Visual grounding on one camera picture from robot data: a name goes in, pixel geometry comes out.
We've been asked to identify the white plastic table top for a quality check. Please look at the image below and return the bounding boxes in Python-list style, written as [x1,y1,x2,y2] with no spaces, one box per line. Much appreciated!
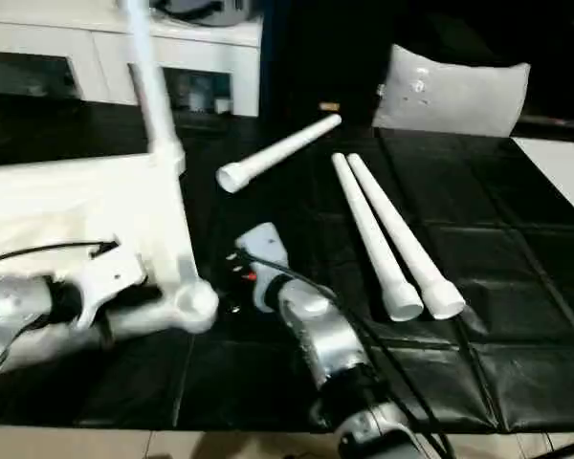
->
[0,142,220,376]

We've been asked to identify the white cabinet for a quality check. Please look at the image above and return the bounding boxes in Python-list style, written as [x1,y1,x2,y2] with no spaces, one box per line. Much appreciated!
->
[0,0,264,118]

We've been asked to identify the grey bag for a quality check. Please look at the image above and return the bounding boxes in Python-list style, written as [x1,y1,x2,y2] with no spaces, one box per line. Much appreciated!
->
[163,0,264,28]

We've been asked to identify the black work mat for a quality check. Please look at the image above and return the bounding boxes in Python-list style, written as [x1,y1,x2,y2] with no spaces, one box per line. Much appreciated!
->
[0,96,574,431]

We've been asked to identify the white plastic table leg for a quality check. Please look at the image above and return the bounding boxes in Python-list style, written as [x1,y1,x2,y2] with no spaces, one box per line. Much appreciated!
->
[331,153,426,323]
[347,153,468,320]
[120,0,186,165]
[216,113,344,195]

